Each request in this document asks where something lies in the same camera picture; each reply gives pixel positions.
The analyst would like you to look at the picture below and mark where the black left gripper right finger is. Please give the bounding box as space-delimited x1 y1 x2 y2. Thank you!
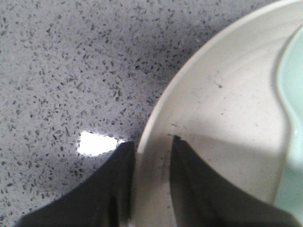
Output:
169 136 301 227

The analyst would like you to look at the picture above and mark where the light blue plastic spoon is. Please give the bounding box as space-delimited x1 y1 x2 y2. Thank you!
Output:
275 28 303 223

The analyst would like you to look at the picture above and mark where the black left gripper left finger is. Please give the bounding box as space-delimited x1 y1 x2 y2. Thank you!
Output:
17 142 135 227

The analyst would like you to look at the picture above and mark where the white round plate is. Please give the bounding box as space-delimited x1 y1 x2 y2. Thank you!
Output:
130 0 303 227

